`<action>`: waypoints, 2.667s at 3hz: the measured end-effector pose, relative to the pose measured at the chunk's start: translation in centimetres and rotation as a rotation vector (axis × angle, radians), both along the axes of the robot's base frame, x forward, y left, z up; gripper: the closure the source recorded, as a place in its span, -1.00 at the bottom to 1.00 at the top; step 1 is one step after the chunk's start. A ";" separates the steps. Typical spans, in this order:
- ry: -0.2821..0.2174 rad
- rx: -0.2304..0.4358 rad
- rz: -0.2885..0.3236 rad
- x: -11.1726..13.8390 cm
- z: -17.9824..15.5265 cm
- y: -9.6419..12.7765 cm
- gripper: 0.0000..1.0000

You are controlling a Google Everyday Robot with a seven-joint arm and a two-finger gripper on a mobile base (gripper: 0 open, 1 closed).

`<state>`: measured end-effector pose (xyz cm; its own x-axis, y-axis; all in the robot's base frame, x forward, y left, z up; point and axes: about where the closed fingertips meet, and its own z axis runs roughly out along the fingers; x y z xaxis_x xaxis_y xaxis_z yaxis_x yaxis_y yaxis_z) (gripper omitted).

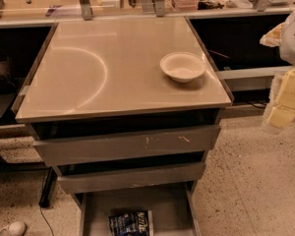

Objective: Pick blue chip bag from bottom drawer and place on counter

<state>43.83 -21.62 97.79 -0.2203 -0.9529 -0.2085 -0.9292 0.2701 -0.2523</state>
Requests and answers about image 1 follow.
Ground grey middle drawer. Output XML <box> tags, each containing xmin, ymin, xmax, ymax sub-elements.
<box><xmin>58</xmin><ymin>161</ymin><xmax>206</xmax><ymax>194</ymax></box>

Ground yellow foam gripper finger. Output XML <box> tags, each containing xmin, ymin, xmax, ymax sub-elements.
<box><xmin>263</xmin><ymin>67</ymin><xmax>295</xmax><ymax>129</ymax></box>
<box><xmin>260</xmin><ymin>24</ymin><xmax>283</xmax><ymax>47</ymax></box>

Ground metal bracket left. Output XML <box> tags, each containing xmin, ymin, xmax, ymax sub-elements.
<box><xmin>79</xmin><ymin>0</ymin><xmax>92</xmax><ymax>21</ymax></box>

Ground black floor cable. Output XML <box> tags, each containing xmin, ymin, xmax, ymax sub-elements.
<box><xmin>38</xmin><ymin>170</ymin><xmax>55</xmax><ymax>236</ymax></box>

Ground white shoe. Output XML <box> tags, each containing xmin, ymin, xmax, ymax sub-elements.
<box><xmin>0</xmin><ymin>221</ymin><xmax>27</xmax><ymax>236</ymax></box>

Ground blue chip bag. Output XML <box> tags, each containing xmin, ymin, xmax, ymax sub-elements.
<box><xmin>108</xmin><ymin>210</ymin><xmax>154</xmax><ymax>236</ymax></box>

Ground grey open bottom drawer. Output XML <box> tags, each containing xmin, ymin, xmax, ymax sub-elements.
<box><xmin>79</xmin><ymin>183</ymin><xmax>202</xmax><ymax>236</ymax></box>

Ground grey drawer cabinet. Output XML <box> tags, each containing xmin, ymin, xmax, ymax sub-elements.
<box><xmin>15</xmin><ymin>16</ymin><xmax>234</xmax><ymax>236</ymax></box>

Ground metal bracket middle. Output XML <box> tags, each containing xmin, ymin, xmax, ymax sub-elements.
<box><xmin>153</xmin><ymin>0</ymin><xmax>166</xmax><ymax>18</ymax></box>

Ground white bowl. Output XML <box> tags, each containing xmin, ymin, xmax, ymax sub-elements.
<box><xmin>159</xmin><ymin>52</ymin><xmax>206</xmax><ymax>83</ymax></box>

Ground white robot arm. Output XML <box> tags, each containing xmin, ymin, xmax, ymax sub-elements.
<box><xmin>260</xmin><ymin>9</ymin><xmax>295</xmax><ymax>134</ymax></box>

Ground grey top drawer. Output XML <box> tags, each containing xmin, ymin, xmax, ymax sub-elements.
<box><xmin>33</xmin><ymin>125</ymin><xmax>220</xmax><ymax>166</ymax></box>

